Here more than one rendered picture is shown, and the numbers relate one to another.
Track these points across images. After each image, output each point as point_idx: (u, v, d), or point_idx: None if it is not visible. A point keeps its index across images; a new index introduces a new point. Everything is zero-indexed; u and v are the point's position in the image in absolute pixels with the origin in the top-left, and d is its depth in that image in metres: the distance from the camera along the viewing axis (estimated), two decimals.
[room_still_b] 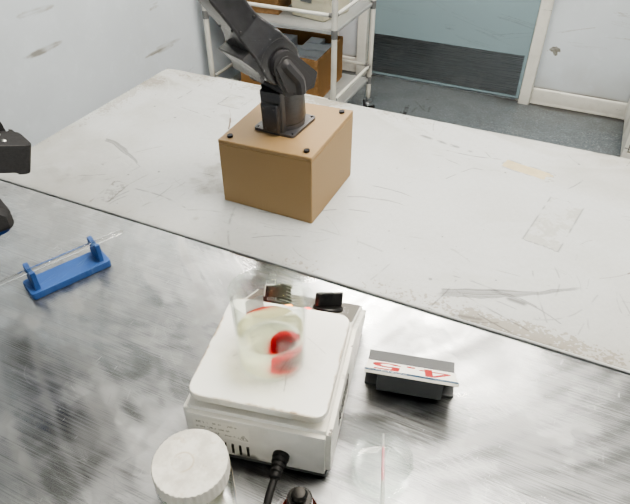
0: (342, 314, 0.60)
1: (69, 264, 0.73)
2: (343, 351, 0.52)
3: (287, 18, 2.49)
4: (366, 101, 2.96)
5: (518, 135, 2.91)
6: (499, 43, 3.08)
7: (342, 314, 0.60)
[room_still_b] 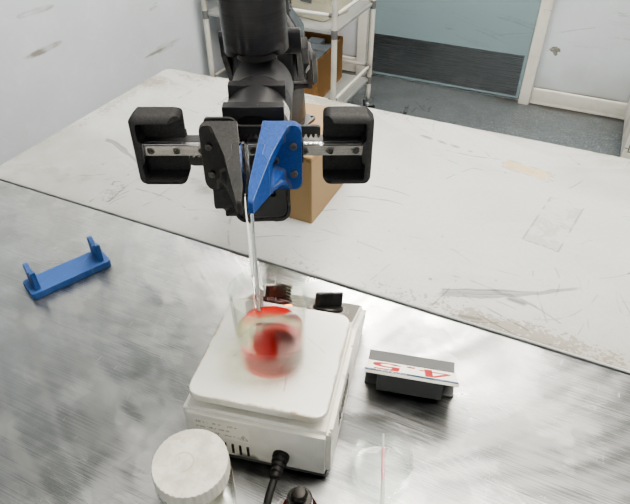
0: (342, 314, 0.60)
1: (69, 264, 0.73)
2: (343, 351, 0.52)
3: None
4: (366, 101, 2.96)
5: (518, 135, 2.91)
6: (499, 43, 3.08)
7: (342, 314, 0.60)
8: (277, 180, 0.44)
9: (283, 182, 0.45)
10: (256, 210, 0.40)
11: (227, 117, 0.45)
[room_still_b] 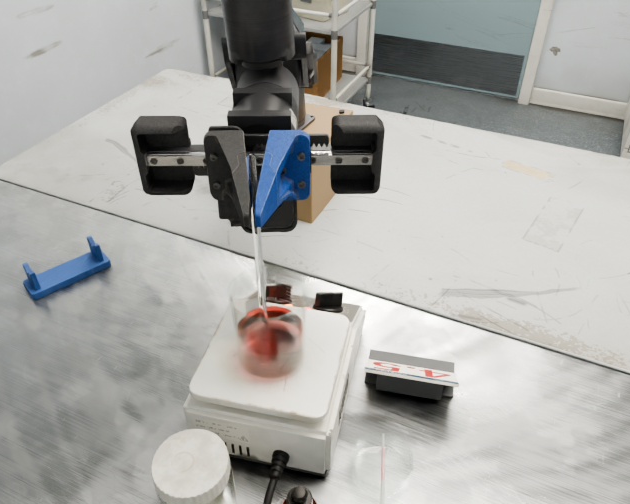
0: (342, 314, 0.60)
1: (69, 264, 0.73)
2: (343, 351, 0.52)
3: None
4: (366, 101, 2.96)
5: (518, 135, 2.91)
6: (499, 43, 3.08)
7: (342, 314, 0.60)
8: (285, 191, 0.42)
9: (291, 193, 0.43)
10: (264, 223, 0.39)
11: (233, 126, 0.43)
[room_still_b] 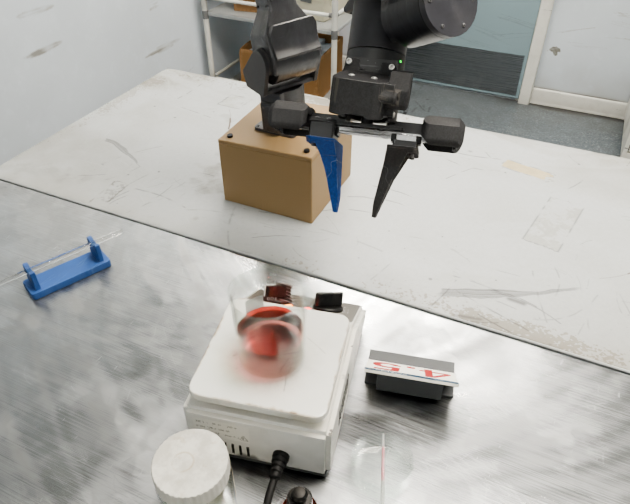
0: (342, 314, 0.60)
1: (69, 264, 0.73)
2: (343, 351, 0.52)
3: None
4: None
5: (518, 135, 2.91)
6: (499, 43, 3.08)
7: (342, 314, 0.60)
8: (324, 160, 0.57)
9: (319, 153, 0.57)
10: (331, 206, 0.58)
11: None
